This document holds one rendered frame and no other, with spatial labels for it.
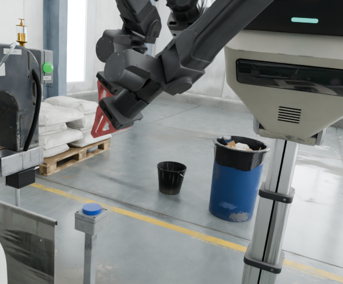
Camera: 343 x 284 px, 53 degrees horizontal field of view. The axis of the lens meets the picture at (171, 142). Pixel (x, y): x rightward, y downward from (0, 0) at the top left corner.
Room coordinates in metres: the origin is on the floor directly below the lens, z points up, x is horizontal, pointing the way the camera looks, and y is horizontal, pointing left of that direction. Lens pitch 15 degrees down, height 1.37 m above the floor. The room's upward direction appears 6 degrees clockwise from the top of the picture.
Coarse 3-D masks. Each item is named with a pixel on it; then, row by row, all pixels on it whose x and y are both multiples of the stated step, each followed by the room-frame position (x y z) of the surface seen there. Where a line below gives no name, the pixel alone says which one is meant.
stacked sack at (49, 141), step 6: (60, 132) 3.52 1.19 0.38; (66, 132) 3.56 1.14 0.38; (72, 132) 3.61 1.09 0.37; (78, 132) 3.68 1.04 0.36; (42, 138) 3.26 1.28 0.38; (48, 138) 3.32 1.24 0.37; (54, 138) 3.35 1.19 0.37; (60, 138) 3.40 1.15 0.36; (66, 138) 3.49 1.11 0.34; (72, 138) 3.57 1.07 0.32; (78, 138) 3.68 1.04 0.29; (42, 144) 3.21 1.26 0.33; (48, 144) 3.22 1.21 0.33; (54, 144) 3.30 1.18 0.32; (60, 144) 3.39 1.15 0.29
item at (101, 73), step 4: (100, 72) 0.85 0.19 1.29; (96, 76) 0.84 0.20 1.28; (100, 76) 0.84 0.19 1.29; (100, 80) 0.84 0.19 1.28; (104, 80) 0.83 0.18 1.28; (108, 84) 0.83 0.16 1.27; (112, 84) 0.83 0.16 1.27; (108, 88) 0.83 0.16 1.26; (112, 88) 0.82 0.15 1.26; (116, 88) 0.83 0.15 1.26; (120, 88) 0.84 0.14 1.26
